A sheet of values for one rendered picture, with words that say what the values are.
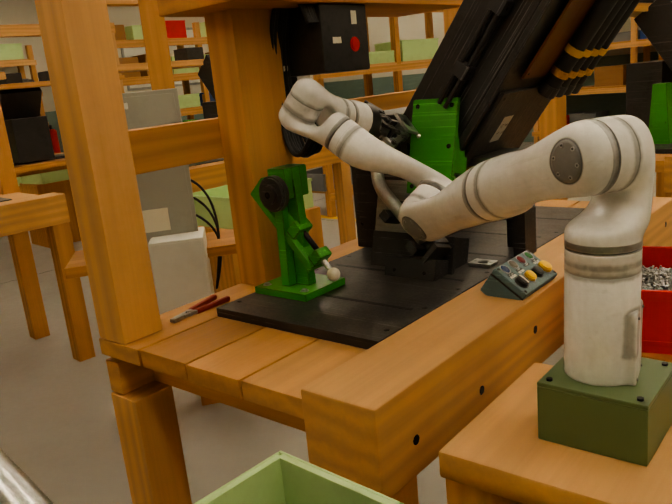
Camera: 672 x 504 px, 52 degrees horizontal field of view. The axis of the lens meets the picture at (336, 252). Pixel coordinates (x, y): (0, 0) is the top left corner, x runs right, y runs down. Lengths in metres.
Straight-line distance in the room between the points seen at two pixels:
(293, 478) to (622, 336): 0.44
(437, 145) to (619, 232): 0.73
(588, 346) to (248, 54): 0.98
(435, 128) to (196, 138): 0.53
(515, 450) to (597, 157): 0.39
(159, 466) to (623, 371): 0.95
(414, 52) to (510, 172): 6.87
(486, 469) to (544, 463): 0.07
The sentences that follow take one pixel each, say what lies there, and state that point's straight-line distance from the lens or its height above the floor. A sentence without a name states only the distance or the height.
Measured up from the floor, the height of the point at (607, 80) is 0.92.
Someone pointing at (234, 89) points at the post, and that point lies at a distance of 1.56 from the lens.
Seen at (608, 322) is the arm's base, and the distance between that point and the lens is 0.91.
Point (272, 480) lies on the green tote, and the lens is 0.75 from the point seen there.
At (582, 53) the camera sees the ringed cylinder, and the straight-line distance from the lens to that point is 1.63.
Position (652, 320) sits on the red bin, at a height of 0.86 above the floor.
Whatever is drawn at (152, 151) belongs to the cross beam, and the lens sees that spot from 1.50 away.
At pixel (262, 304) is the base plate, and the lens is 1.43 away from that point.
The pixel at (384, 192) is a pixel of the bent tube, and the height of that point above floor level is 1.08.
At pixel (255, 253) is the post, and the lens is 1.60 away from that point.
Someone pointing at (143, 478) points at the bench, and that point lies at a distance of 1.53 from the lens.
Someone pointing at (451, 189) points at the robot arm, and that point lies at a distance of 1.08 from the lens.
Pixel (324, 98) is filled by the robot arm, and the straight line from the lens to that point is 1.29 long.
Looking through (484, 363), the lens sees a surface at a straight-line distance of 1.21.
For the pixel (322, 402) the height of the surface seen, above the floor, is 0.89.
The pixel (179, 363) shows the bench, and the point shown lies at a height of 0.88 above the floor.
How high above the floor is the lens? 1.34
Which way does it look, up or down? 14 degrees down
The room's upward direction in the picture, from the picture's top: 6 degrees counter-clockwise
